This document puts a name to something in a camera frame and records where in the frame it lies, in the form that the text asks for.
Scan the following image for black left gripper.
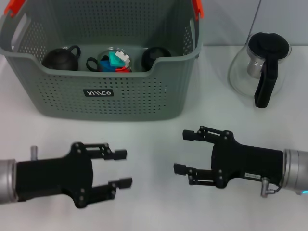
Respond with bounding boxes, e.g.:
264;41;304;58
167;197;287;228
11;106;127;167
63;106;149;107
15;142;133;209

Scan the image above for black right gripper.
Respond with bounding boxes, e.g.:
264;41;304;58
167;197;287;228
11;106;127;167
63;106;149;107
173;125;284;189

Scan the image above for blue square toy plate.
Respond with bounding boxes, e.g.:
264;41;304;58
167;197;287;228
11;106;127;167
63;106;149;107
100;60;118;72

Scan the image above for teal square toy plate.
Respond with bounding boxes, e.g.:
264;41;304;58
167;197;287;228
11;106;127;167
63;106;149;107
108;52;123;68

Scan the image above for grey perforated storage bin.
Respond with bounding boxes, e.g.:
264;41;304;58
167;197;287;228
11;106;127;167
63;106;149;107
0;0;205;122

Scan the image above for black clay teapot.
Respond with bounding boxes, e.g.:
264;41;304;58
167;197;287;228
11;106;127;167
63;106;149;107
42;45;81;71

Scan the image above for silver cable connector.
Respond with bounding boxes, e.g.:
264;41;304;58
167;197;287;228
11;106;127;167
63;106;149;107
30;145;39;161
260;177;275;198

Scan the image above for glass teapot black handle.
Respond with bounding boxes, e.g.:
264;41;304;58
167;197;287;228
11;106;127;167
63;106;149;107
228;32;292;109

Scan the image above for orange bin handle clip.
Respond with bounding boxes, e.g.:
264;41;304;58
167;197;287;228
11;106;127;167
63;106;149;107
4;0;26;19
192;0;205;19

